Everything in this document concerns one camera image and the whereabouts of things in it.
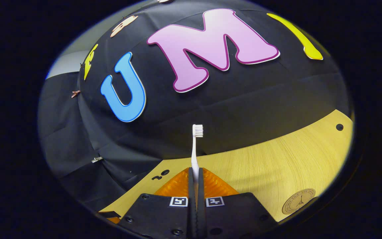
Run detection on pink toothbrush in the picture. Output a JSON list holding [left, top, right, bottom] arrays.
[[191, 124, 204, 186]]

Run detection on wooden desktop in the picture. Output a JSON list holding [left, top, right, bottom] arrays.
[[99, 110, 354, 223]]

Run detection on round brown coaster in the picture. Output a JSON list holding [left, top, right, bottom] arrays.
[[282, 188, 316, 215]]

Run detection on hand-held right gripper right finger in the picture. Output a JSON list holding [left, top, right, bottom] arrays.
[[198, 168, 278, 239]]

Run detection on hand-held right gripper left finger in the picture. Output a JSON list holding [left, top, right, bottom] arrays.
[[117, 168, 197, 239]]

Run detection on black backdrop cloth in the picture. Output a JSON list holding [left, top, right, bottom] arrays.
[[38, 0, 350, 206]]

